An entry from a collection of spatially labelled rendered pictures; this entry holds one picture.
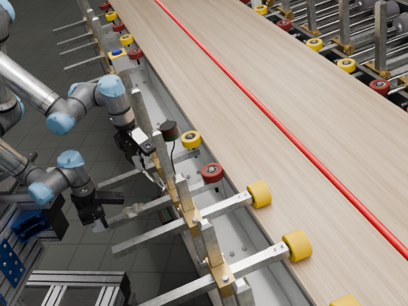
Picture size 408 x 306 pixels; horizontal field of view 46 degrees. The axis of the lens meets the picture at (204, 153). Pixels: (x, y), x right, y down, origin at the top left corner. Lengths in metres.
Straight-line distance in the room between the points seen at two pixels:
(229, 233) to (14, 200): 0.82
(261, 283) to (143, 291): 1.05
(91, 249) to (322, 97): 1.65
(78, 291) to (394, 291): 1.61
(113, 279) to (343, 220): 1.30
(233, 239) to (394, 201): 0.64
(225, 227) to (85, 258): 1.22
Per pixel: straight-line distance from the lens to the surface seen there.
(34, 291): 2.65
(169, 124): 1.67
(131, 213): 1.75
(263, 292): 1.73
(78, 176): 1.60
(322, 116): 1.95
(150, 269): 2.74
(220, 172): 1.75
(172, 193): 1.77
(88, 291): 2.50
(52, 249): 3.13
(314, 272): 1.40
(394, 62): 2.45
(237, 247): 1.87
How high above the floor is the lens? 2.01
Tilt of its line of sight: 36 degrees down
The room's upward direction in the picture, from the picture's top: 15 degrees counter-clockwise
